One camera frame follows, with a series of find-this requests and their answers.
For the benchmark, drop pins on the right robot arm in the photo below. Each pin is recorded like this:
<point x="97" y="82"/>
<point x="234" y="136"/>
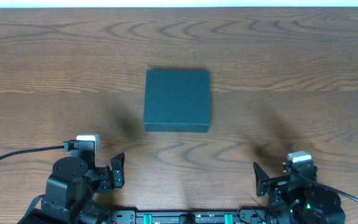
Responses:
<point x="319" y="206"/>

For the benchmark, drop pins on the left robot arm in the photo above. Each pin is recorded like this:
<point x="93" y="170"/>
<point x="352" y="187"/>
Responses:
<point x="91" y="214"/>

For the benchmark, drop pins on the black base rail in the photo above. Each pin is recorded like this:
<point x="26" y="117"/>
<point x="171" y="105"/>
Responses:
<point x="242" y="216"/>

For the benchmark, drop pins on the dark green box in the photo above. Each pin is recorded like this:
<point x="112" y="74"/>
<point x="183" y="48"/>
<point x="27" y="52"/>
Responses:
<point x="177" y="101"/>

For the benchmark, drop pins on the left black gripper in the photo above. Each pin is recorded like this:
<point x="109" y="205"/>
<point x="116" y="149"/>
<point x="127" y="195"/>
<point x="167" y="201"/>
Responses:
<point x="113" y="175"/>

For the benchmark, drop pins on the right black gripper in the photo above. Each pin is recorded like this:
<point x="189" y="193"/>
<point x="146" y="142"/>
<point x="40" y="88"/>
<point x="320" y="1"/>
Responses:
<point x="272" y="182"/>

